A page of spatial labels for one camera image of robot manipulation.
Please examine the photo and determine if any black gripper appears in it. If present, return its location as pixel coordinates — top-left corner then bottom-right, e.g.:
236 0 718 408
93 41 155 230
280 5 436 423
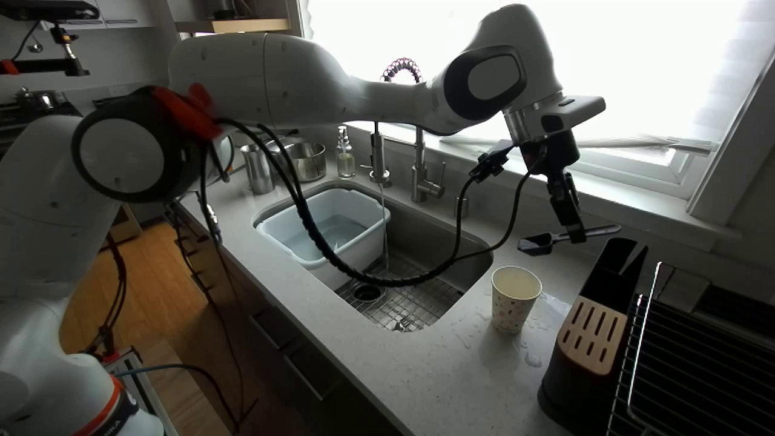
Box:
520 132 589 243

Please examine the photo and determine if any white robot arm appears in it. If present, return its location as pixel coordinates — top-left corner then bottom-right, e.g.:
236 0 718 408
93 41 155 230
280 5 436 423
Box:
0 5 606 436

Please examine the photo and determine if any white paper cup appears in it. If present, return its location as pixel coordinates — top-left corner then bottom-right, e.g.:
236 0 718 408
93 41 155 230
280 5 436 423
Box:
491 266 543 334

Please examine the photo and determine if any stainless steel sink basin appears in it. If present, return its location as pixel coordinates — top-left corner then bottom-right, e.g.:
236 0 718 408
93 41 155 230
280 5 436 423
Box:
248 178 497 334

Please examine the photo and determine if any chrome spring kitchen faucet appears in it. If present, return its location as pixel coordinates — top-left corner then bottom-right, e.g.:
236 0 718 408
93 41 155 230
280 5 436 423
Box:
367 58 443 205

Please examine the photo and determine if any black knife block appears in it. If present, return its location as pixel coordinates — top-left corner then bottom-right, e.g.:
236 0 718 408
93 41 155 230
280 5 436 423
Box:
538 239 649 436

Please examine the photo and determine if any black dish rack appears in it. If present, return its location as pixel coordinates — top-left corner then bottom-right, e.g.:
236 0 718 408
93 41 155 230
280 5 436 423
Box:
606 262 775 436

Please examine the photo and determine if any white plastic dish tub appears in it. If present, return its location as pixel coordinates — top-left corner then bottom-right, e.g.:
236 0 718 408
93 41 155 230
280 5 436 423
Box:
257 188 389 289

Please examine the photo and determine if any sink drain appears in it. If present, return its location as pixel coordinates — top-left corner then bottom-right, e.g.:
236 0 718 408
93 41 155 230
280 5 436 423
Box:
354 287 382 304

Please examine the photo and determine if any clear soap dispenser bottle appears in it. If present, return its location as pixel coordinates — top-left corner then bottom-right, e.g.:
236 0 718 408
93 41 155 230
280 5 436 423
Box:
336 127 356 178

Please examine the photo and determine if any steel pot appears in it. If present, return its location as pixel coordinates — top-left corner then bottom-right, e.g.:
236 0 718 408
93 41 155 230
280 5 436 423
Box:
285 138 326 184

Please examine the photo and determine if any steel canister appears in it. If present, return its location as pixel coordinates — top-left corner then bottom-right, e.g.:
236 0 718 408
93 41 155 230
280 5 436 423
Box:
239 146 274 194

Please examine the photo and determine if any wire sink grid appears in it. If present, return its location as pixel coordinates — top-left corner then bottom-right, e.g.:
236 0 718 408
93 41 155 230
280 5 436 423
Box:
336 270 469 333

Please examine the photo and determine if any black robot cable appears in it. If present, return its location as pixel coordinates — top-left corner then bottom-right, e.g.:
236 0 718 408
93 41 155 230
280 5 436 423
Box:
195 120 535 289

